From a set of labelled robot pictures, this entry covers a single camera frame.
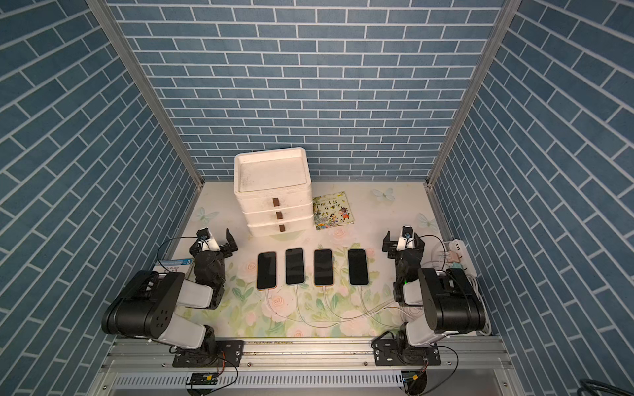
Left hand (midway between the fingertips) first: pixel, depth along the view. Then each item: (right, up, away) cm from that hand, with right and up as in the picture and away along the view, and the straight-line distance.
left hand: (221, 232), depth 88 cm
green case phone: (+26, -13, +4) cm, 30 cm away
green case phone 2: (+50, -15, +3) cm, 52 cm away
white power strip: (+90, -7, +8) cm, 91 cm away
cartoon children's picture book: (+40, +7, +21) cm, 46 cm away
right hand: (+67, -1, +2) cm, 67 cm away
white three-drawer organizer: (+20, +15, -3) cm, 25 cm away
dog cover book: (-14, -13, +3) cm, 20 cm away
